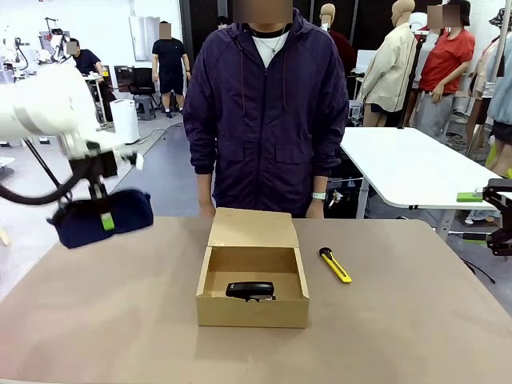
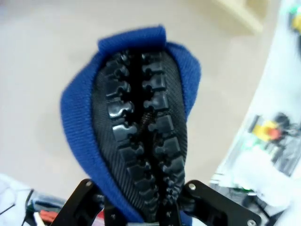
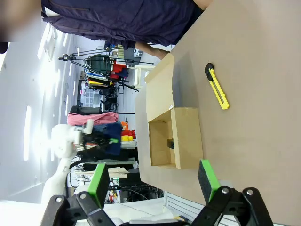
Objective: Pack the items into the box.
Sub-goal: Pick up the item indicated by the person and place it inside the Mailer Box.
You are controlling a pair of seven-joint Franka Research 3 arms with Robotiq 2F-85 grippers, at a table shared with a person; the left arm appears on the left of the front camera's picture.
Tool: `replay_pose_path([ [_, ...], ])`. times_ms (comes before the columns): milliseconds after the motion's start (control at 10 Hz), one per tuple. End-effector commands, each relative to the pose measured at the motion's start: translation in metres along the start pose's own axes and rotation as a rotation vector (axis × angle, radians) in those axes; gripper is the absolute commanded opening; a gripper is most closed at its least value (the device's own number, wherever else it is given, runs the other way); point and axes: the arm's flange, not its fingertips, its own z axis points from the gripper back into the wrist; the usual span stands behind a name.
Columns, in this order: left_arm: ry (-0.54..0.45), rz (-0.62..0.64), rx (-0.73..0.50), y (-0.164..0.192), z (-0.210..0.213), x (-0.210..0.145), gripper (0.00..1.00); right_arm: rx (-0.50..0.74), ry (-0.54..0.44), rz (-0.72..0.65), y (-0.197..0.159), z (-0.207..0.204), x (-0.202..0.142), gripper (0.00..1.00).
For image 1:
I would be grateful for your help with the white rounded table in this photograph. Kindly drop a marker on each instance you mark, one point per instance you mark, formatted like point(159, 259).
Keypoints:
point(412, 164)

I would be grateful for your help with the person's right hand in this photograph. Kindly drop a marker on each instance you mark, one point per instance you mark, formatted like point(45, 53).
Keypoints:
point(207, 208)

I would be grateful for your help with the person in purple jacket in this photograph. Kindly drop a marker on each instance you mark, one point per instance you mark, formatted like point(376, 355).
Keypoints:
point(268, 132)

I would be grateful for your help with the navy blue knit cloth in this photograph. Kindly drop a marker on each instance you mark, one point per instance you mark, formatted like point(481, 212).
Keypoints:
point(132, 214)

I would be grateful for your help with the grey wall panel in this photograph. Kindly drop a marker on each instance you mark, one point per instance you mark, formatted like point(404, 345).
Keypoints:
point(142, 40)

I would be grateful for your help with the person's left hand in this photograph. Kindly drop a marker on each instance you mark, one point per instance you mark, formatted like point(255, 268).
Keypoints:
point(314, 209)

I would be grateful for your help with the mannequin in dark red top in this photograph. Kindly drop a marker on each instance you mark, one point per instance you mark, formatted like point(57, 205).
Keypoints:
point(344, 48)

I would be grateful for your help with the yellow black utility knife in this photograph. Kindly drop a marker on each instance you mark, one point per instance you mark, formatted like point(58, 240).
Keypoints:
point(335, 266)

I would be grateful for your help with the black tripod legs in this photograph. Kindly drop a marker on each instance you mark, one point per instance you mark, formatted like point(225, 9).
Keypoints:
point(44, 166)

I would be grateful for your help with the white air purifier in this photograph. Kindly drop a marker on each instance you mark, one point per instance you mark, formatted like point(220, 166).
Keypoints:
point(125, 120)

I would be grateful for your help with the seated person in black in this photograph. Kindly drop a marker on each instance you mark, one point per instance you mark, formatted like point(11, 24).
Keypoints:
point(86, 60)

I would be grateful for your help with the person's right forearm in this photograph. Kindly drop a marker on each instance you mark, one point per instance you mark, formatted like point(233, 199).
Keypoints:
point(206, 186)

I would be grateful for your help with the mannequin in beige jacket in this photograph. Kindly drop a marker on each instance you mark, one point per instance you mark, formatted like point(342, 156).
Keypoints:
point(390, 68)

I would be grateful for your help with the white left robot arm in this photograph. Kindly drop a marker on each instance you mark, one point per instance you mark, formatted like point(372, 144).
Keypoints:
point(44, 104)

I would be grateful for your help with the black stapler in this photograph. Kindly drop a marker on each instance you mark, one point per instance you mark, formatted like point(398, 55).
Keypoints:
point(250, 289)

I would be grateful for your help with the silver wristwatch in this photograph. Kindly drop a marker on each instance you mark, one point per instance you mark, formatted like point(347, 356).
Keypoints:
point(318, 196)

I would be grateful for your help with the grey stool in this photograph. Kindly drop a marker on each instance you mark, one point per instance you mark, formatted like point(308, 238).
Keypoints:
point(145, 108)

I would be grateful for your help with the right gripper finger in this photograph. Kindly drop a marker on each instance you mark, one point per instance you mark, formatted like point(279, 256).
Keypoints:
point(470, 196)
point(500, 242)

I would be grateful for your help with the brown cardboard box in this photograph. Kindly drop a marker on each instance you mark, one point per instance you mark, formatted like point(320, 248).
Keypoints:
point(252, 314)

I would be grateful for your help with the clear storage bin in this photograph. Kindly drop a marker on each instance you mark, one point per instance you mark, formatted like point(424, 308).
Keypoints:
point(48, 140)

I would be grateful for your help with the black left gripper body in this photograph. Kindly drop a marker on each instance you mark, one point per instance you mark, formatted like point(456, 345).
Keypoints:
point(107, 166)

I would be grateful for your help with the person in black t-shirt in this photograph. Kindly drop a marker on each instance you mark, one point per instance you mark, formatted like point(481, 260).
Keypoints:
point(170, 60)

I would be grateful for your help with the person's left forearm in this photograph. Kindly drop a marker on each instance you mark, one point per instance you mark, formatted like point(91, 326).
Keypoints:
point(320, 184)

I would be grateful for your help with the black office chair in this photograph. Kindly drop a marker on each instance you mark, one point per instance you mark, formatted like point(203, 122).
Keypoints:
point(142, 82)

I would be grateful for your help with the hanging key bunch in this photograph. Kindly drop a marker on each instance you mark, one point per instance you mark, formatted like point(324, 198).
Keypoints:
point(337, 197)

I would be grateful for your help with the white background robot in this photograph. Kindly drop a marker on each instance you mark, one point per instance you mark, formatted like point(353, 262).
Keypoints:
point(58, 42)
point(16, 56)

